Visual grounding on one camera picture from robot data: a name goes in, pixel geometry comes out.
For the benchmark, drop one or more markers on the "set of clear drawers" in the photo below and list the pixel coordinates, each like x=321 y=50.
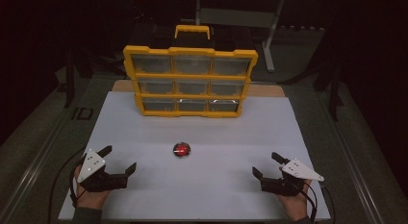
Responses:
x=192 y=65

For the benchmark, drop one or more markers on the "small round red object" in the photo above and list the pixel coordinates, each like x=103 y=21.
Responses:
x=182 y=149

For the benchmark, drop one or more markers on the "black stand leg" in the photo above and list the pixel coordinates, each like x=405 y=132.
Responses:
x=69 y=86

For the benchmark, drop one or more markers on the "white table cover sheet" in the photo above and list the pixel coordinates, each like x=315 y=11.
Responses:
x=208 y=185

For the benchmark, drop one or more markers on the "person's left hand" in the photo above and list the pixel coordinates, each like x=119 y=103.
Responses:
x=91 y=199

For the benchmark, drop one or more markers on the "person's right hand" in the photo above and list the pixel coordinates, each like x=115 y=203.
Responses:
x=293 y=203

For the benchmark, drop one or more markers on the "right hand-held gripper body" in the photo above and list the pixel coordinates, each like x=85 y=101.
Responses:
x=285 y=185

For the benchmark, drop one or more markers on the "grey metal stand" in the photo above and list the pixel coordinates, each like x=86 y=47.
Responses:
x=271 y=41

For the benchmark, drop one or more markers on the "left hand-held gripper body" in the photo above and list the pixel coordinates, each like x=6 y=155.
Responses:
x=96 y=180

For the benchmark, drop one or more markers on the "single clear plastic drawer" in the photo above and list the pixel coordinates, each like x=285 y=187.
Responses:
x=155 y=87

